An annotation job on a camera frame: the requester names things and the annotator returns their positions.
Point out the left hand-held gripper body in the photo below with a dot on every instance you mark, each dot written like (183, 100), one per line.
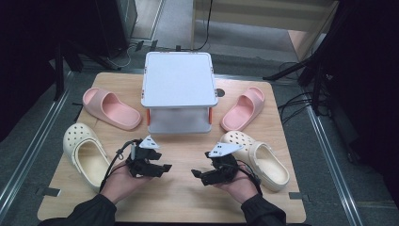
(141, 164)

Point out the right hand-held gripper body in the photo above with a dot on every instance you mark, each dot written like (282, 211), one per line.
(226, 168)

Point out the cream clog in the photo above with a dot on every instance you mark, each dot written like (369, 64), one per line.
(86, 157)
(269, 166)

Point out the pink slipper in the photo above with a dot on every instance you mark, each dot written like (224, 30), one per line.
(113, 109)
(243, 109)

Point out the white shoe rack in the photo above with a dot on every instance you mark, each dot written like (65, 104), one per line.
(178, 78)

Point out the person's right hand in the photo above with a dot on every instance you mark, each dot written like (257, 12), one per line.
(241, 190)

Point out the person's left hand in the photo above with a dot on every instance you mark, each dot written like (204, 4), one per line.
(120, 185)

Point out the dark round table grommet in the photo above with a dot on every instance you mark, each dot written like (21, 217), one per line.
(220, 92)

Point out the black tripod stand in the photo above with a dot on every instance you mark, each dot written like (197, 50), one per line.
(58, 72)
(315, 81)

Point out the dark cabinet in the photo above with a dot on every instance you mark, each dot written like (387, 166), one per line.
(122, 22)

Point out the light wooden cabinet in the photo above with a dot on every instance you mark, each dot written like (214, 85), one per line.
(266, 12)

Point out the metal floor rail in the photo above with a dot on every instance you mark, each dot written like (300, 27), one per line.
(332, 163)
(34, 147)

